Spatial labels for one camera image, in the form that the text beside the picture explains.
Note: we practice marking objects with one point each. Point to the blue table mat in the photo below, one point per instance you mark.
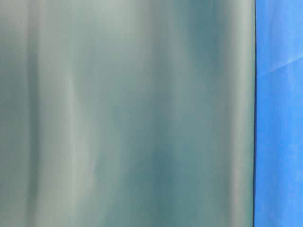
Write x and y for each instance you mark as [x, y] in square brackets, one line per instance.
[279, 114]

